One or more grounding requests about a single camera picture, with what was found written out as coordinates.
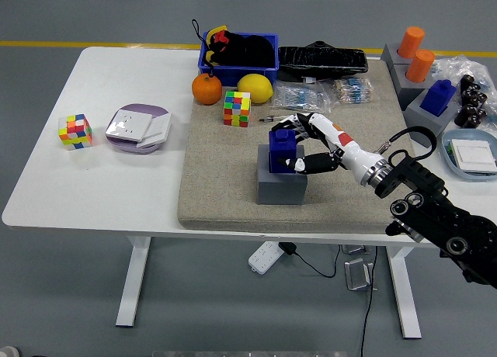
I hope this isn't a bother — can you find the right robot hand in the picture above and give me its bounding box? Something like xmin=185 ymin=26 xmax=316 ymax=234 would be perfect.
xmin=270 ymin=112 xmax=386 ymax=185

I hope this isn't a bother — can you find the grey seal holder block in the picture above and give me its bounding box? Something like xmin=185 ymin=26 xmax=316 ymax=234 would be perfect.
xmin=391 ymin=60 xmax=436 ymax=112
xmin=403 ymin=88 xmax=461 ymax=148
xmin=256 ymin=143 xmax=309 ymax=206
xmin=380 ymin=42 xmax=412 ymax=66

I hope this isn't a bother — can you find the orange cylinder seal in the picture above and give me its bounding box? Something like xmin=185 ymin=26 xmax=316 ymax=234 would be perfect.
xmin=398 ymin=26 xmax=426 ymax=59
xmin=405 ymin=49 xmax=436 ymax=82

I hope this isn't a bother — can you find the bag of brown resistors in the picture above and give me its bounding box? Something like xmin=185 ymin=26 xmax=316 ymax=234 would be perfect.
xmin=332 ymin=77 xmax=376 ymax=106

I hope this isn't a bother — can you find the bag of blue resistors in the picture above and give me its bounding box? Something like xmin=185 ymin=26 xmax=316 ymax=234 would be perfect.
xmin=269 ymin=81 xmax=333 ymax=115

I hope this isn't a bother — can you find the black plastic-wrapped bar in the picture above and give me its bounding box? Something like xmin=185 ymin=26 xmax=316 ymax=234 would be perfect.
xmin=277 ymin=40 xmax=369 ymax=83

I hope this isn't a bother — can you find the yellow lemon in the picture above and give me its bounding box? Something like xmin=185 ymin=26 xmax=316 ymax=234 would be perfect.
xmin=237 ymin=73 xmax=274 ymax=104

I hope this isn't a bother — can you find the colourful four-by-four puzzle cube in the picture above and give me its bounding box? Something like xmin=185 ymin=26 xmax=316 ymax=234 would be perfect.
xmin=222 ymin=90 xmax=252 ymax=128

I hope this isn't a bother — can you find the light blue plate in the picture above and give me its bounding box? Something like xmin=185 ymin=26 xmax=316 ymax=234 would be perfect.
xmin=441 ymin=128 xmax=497 ymax=182

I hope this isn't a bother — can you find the grey-brown mat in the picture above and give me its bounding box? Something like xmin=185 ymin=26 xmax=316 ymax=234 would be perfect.
xmin=177 ymin=57 xmax=435 ymax=236

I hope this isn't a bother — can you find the clear crumpled plastic bag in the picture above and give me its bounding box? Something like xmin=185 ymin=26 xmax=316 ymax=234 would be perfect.
xmin=430 ymin=54 xmax=497 ymax=113

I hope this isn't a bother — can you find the blue plastic bin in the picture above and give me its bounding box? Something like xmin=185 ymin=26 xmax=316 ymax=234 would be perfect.
xmin=197 ymin=31 xmax=280 ymax=87

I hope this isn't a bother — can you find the black cloth bag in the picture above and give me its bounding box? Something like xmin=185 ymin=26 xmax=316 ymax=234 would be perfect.
xmin=190 ymin=19 xmax=275 ymax=77

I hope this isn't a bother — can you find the white table leg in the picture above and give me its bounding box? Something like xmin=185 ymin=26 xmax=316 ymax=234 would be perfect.
xmin=386 ymin=246 xmax=423 ymax=339
xmin=115 ymin=236 xmax=152 ymax=328

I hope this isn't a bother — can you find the white power strip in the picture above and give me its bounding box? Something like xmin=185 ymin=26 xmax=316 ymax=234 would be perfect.
xmin=248 ymin=240 xmax=283 ymax=276

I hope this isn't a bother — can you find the orange fruit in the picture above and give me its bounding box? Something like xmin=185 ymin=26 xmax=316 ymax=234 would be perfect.
xmin=191 ymin=72 xmax=223 ymax=106

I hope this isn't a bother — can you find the purple plate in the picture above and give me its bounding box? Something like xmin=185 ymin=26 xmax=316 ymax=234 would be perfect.
xmin=105 ymin=102 xmax=172 ymax=155

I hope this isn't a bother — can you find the colourful three-by-three puzzle cube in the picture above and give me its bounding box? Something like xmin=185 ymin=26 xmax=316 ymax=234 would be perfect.
xmin=57 ymin=113 xmax=93 ymax=151

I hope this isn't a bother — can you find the small metal bracket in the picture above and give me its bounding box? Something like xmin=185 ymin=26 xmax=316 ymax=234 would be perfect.
xmin=340 ymin=244 xmax=372 ymax=256

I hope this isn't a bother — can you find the black adapter cable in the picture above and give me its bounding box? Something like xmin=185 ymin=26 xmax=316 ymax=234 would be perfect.
xmin=294 ymin=244 xmax=342 ymax=279

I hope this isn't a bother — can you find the large metal bracket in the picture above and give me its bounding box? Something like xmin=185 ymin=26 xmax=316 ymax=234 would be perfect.
xmin=344 ymin=258 xmax=376 ymax=293

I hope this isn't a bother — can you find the long black floor cable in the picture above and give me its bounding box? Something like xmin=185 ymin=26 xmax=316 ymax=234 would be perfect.
xmin=359 ymin=246 xmax=380 ymax=357

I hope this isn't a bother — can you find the small white switch panel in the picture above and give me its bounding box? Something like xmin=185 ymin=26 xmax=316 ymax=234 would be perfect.
xmin=137 ymin=113 xmax=172 ymax=148

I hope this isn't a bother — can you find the large white switch panel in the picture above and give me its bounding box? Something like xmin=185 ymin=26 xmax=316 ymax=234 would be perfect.
xmin=104 ymin=109 xmax=153 ymax=144

